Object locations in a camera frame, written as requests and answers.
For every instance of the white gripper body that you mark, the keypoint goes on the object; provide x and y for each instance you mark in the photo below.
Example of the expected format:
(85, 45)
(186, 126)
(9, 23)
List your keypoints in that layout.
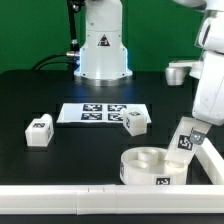
(209, 99)

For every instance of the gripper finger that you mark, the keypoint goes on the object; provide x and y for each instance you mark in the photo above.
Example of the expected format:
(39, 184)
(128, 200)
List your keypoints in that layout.
(199, 131)

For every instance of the white round stool seat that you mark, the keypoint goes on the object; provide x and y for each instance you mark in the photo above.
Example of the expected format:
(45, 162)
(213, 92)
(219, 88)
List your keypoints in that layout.
(147, 166)

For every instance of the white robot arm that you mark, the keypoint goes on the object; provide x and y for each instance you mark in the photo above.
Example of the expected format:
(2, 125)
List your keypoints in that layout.
(103, 58)

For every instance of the white sheet with markers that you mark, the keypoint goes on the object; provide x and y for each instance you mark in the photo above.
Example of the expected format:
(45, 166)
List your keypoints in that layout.
(96, 112)

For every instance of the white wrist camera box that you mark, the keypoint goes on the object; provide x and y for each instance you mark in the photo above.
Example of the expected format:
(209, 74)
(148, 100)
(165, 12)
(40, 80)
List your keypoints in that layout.
(211, 32)

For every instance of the white front rail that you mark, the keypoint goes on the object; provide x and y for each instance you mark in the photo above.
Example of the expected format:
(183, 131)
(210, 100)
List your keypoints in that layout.
(110, 199)

